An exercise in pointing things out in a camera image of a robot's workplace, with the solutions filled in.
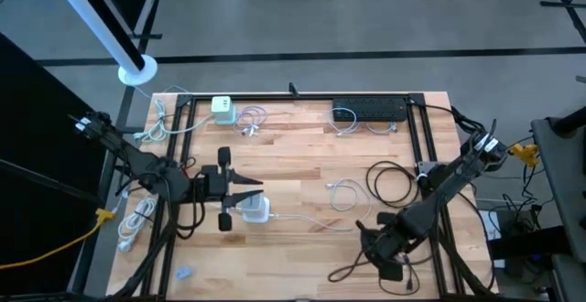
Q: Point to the white pole with round base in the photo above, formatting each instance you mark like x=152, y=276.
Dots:
x=97, y=27

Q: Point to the black clamp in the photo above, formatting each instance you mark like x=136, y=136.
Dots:
x=294, y=91

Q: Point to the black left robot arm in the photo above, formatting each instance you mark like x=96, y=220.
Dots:
x=137, y=158

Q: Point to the grey side table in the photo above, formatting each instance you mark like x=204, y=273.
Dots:
x=561, y=178

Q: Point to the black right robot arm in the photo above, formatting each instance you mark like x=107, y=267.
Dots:
x=439, y=192

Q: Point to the black aluminium table frame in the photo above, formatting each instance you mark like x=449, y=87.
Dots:
x=311, y=97

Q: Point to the black power strip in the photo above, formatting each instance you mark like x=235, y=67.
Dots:
x=371, y=110

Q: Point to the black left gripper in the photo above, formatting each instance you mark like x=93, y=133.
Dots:
x=215, y=183

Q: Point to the white flat box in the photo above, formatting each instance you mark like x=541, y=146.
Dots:
x=492, y=231

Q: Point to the mint green power cube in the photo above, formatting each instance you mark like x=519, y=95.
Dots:
x=223, y=112

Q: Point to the yellow power plug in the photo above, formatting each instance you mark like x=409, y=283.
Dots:
x=526, y=153

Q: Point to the black electronics box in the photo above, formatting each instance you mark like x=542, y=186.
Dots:
x=526, y=244

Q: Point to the white power strip tower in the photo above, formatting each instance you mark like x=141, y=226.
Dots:
x=256, y=210

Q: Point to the grey metal bracket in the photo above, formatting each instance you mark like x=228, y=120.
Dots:
x=423, y=167

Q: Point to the small light blue adapter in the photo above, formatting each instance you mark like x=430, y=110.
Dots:
x=183, y=272

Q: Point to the black curtain stand foot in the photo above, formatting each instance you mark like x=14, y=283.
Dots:
x=146, y=36
x=561, y=4

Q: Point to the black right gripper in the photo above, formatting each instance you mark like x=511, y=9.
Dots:
x=387, y=247

